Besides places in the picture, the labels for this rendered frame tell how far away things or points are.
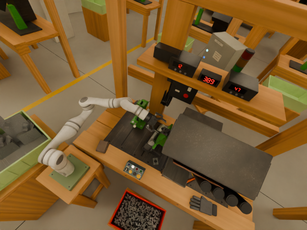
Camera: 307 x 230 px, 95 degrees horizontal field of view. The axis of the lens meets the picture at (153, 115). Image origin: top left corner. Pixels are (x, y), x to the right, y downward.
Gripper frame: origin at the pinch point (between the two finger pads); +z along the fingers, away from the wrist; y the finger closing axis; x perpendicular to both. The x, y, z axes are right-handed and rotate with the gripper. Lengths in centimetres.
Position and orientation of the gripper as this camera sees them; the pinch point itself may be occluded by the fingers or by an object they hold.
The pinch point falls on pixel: (161, 127)
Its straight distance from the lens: 103.4
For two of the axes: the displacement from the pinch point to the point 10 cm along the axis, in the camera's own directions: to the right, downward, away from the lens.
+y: 5.6, -8.1, -1.8
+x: 0.5, -1.8, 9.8
